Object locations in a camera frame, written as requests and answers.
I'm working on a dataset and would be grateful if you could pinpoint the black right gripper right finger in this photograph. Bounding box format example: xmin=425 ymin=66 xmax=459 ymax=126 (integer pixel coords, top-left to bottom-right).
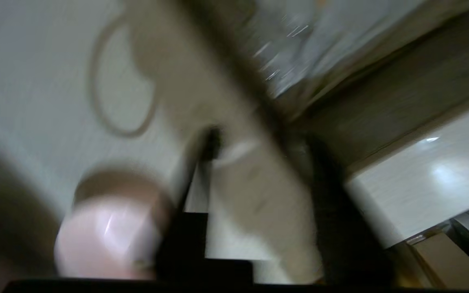
xmin=300 ymin=136 xmax=394 ymax=285

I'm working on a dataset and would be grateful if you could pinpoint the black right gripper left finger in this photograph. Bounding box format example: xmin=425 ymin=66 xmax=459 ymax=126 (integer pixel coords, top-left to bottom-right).
xmin=155 ymin=127 xmax=253 ymax=284

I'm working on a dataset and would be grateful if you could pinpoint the pink plastic bowl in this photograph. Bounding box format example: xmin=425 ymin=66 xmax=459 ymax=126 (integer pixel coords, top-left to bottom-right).
xmin=53 ymin=169 xmax=174 ymax=281

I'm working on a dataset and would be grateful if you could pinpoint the black power cord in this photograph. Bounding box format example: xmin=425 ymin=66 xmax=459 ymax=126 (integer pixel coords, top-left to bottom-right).
xmin=89 ymin=12 xmax=158 ymax=139

